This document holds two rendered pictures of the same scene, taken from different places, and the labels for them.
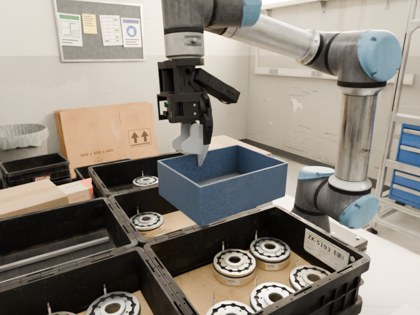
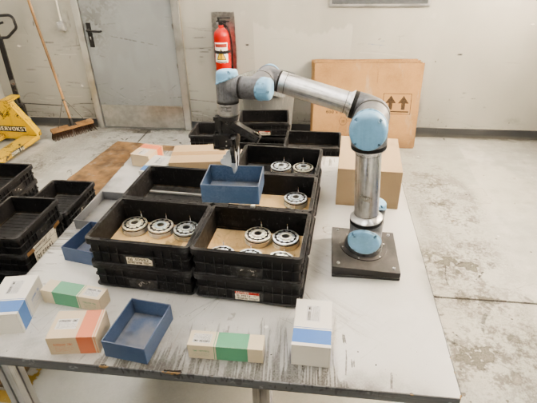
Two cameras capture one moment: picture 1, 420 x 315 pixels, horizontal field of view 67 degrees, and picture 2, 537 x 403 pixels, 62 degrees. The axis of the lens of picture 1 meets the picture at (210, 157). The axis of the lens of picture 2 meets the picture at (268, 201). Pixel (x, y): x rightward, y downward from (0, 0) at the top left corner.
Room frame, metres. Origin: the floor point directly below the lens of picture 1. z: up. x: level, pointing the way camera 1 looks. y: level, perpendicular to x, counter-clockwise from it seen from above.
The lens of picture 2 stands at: (-0.38, -1.04, 1.87)
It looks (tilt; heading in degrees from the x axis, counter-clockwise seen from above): 31 degrees down; 42
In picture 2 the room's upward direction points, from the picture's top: 1 degrees counter-clockwise
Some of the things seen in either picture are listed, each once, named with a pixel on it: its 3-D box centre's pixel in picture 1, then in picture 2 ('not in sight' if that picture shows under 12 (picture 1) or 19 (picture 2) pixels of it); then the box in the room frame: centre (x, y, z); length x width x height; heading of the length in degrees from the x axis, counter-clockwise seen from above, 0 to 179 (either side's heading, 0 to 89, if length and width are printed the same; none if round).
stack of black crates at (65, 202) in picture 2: not in sight; (65, 218); (0.54, 1.54, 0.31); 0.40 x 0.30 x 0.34; 34
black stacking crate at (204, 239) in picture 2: (252, 275); (254, 243); (0.59, -0.09, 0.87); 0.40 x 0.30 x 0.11; 121
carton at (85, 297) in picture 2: not in sight; (75, 295); (0.06, 0.32, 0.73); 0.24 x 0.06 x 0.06; 118
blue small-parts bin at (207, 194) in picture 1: (222, 178); (233, 183); (0.57, -0.02, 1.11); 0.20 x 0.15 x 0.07; 125
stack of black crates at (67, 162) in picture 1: (39, 191); (264, 142); (2.14, 1.25, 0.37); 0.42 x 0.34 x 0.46; 124
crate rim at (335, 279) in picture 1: (253, 255); (253, 232); (0.59, -0.09, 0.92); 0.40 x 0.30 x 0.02; 121
